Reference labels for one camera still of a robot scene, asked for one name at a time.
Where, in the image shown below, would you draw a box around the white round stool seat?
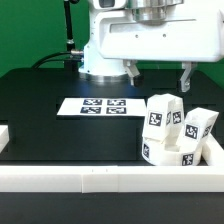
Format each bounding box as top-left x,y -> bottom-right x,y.
142,138 -> 202,166

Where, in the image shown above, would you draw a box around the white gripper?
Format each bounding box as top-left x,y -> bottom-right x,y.
96,0 -> 224,92

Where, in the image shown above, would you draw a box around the white U-shaped fence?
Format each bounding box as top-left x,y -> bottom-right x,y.
0,125 -> 224,194

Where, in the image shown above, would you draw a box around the white marker base plate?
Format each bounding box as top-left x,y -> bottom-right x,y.
57,98 -> 146,117

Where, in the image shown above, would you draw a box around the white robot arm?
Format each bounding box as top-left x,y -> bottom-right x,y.
79,0 -> 224,92

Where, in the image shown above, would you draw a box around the black cables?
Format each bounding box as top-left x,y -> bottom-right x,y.
31,49 -> 84,70

